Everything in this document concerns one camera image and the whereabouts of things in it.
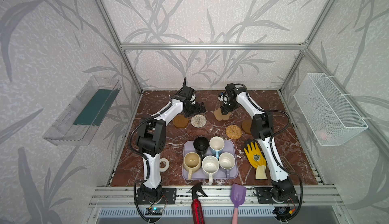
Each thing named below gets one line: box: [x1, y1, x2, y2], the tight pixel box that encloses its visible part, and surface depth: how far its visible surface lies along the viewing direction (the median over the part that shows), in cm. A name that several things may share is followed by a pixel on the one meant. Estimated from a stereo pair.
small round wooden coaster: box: [172, 114, 189, 128], surface depth 103 cm
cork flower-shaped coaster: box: [213, 107, 232, 121], surface depth 107 cm
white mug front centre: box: [201, 155, 220, 185], surface depth 79 cm
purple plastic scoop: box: [230, 183, 247, 224], surface depth 74 cm
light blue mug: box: [209, 136, 225, 160], surface depth 84 cm
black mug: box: [193, 136, 210, 158], surface depth 85 cm
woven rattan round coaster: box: [225, 124, 243, 140], surface depth 98 cm
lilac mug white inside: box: [218, 152, 236, 179], surface depth 81 cm
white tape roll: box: [159, 158, 170, 173], surface depth 84 cm
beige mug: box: [182, 151, 202, 181], surface depth 79 cm
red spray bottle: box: [186, 184, 209, 224], surface depth 69 cm
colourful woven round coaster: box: [190, 114, 207, 128], surface depth 104 cm
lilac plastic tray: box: [181, 139, 239, 180], surface depth 81 cm
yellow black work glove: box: [243, 141, 268, 180], surface depth 85 cm
